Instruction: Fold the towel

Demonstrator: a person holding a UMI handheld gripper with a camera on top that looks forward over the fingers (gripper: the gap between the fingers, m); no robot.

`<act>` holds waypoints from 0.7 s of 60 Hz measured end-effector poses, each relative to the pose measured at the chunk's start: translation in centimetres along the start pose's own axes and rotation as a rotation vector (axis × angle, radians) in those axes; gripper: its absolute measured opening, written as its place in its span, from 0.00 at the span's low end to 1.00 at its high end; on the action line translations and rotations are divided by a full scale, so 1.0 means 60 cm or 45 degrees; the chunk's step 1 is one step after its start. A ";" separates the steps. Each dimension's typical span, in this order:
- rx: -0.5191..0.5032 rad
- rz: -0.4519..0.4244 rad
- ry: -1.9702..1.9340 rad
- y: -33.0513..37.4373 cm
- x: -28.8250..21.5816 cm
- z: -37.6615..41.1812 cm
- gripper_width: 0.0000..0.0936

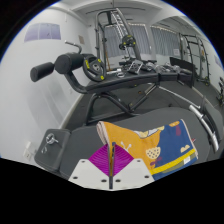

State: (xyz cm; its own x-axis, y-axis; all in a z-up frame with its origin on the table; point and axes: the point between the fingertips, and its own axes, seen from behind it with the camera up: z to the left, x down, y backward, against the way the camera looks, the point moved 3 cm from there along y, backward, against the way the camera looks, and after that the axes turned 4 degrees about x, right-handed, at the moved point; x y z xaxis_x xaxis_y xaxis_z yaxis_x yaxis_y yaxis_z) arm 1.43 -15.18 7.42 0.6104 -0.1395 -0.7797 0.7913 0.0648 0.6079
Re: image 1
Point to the small weight plate on rack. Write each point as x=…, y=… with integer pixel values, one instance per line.
x=128, y=42

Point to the black plyo box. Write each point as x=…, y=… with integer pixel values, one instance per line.
x=181, y=64

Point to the small black bench pad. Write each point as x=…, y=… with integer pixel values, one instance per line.
x=217, y=128

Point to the small purple wall poster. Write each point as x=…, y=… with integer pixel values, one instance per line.
x=217, y=61

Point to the black padded workout bench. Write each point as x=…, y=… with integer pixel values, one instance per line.
x=83, y=140

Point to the small brown wall frame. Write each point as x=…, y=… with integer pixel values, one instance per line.
x=81, y=39

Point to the silver barbell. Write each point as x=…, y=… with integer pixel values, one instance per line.
x=205, y=123

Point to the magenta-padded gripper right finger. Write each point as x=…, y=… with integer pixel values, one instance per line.
x=122, y=160

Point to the black weight plate yellow marks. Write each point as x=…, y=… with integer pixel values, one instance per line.
x=94, y=68

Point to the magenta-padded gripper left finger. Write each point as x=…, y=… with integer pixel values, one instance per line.
x=100, y=160

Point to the dumbbell rack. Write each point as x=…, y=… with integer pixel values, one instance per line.
x=221, y=91

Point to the grey window curtain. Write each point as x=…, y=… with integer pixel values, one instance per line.
x=140, y=38
x=166, y=41

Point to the black bench with leg rollers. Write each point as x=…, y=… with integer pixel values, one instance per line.
x=126, y=80

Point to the grey smith machine rack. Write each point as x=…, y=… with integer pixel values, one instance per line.
x=128, y=26

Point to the white wall socket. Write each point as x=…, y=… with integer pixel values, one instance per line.
x=28, y=151

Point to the black squat rack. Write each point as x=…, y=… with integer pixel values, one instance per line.
x=200, y=56

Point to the orange and blue printed towel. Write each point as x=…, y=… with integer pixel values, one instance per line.
x=160, y=146

